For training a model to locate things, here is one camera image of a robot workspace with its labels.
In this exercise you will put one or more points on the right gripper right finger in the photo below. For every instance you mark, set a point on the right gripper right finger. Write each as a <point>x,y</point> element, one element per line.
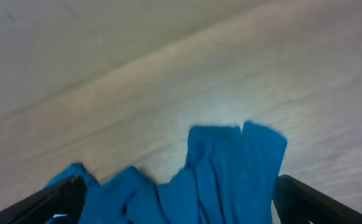
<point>296,202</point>

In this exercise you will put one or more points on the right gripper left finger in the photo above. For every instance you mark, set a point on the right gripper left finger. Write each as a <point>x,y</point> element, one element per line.
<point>61,202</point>

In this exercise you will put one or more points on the dark blue t-shirt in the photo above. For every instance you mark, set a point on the dark blue t-shirt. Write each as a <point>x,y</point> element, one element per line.
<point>228,177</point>

